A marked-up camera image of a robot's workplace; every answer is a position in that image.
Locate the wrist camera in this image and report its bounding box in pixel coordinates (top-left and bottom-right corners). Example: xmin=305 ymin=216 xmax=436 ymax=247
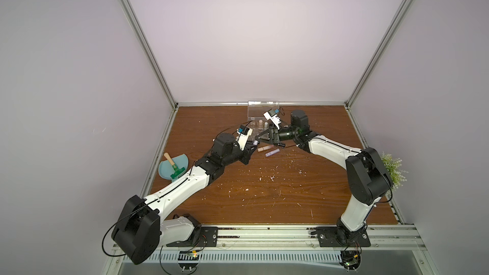
xmin=236 ymin=125 xmax=253 ymax=151
xmin=264 ymin=109 xmax=281 ymax=130

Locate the potted green plant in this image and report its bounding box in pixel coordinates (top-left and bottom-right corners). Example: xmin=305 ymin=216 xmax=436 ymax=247
xmin=381 ymin=154 xmax=408 ymax=190

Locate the peach lip gloss tube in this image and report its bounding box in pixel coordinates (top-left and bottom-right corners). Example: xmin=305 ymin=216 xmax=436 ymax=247
xmin=257 ymin=145 xmax=275 ymax=152

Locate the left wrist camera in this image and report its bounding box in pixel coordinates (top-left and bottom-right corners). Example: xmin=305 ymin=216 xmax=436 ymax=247
xmin=236 ymin=125 xmax=253 ymax=151

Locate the aluminium front rail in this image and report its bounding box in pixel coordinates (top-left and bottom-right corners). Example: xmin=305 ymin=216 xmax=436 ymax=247
xmin=141 ymin=224 xmax=427 ymax=255

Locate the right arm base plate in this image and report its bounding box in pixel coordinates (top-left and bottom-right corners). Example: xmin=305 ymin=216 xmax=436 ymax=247
xmin=310 ymin=226 xmax=371 ymax=248

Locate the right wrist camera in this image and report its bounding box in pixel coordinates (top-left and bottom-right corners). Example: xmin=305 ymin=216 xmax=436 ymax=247
xmin=264 ymin=109 xmax=281 ymax=130

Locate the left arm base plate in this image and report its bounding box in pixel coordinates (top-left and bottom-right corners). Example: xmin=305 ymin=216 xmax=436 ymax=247
xmin=166 ymin=227 xmax=219 ymax=248

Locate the teal dustpan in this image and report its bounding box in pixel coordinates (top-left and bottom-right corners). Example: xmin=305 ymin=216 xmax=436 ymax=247
xmin=158 ymin=153 xmax=190 ymax=181

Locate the clear acrylic lipstick organizer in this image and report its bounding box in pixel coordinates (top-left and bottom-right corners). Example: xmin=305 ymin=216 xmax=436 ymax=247
xmin=247 ymin=101 xmax=280 ymax=137

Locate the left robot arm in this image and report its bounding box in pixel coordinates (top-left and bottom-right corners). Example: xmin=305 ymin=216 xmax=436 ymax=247
xmin=107 ymin=133 xmax=259 ymax=265

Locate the green rake wooden handle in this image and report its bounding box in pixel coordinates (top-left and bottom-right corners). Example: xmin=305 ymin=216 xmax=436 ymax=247
xmin=163 ymin=152 xmax=186 ymax=180

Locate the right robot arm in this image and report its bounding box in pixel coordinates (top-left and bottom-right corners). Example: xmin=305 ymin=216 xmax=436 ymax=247
xmin=255 ymin=109 xmax=393 ymax=245

